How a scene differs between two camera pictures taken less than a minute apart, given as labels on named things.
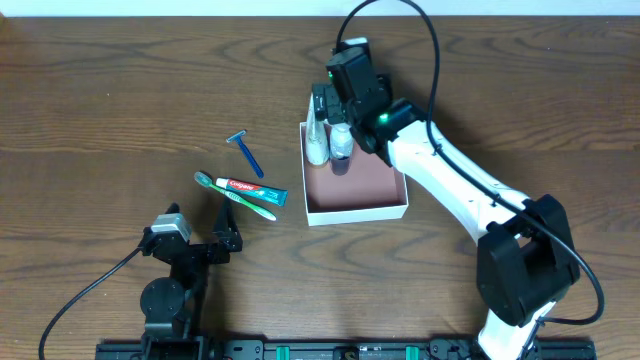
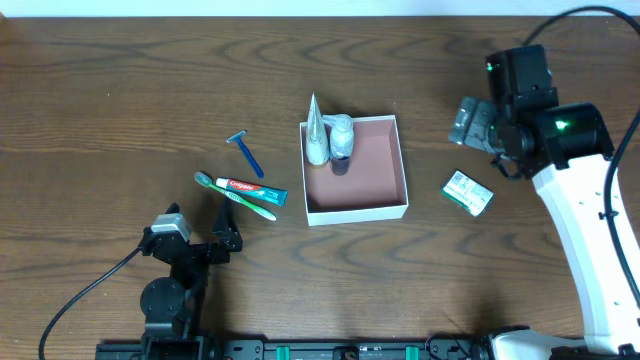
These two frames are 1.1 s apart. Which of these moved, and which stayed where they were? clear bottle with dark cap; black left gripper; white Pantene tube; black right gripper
Moved: black right gripper
Stayed: clear bottle with dark cap; black left gripper; white Pantene tube
